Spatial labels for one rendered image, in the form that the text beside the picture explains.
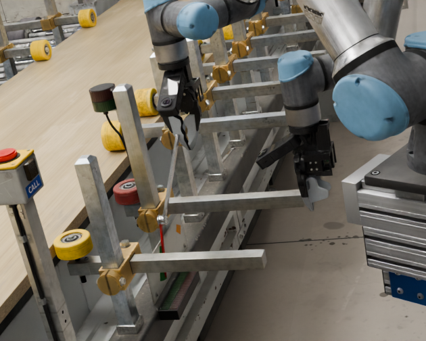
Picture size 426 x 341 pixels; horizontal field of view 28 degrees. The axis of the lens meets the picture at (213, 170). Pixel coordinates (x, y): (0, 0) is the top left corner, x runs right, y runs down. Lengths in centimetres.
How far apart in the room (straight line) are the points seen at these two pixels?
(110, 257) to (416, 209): 62
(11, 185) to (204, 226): 90
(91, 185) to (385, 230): 57
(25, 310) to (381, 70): 94
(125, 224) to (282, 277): 111
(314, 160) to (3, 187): 72
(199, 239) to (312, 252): 132
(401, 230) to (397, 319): 140
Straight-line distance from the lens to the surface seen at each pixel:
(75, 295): 207
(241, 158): 259
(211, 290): 300
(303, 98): 179
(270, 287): 325
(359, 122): 137
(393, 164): 156
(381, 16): 168
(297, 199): 191
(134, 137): 190
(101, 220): 172
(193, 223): 224
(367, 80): 133
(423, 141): 149
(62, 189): 213
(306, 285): 322
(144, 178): 194
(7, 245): 191
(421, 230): 157
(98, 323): 208
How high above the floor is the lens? 168
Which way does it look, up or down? 23 degrees down
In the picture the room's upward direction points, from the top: 12 degrees counter-clockwise
